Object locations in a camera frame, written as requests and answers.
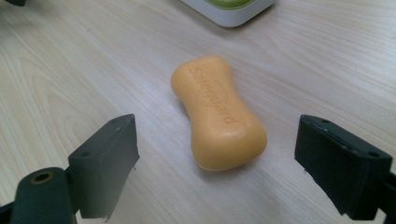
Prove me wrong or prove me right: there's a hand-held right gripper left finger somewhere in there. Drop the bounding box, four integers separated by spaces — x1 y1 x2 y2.
67 113 140 222

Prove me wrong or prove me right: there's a white and green soap dish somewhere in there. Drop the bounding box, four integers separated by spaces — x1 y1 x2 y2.
180 0 276 28

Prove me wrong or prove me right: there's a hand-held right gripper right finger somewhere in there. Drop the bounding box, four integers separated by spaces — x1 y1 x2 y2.
294 114 394 221

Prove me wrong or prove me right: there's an orange soap bar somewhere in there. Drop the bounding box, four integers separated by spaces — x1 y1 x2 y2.
170 55 269 173

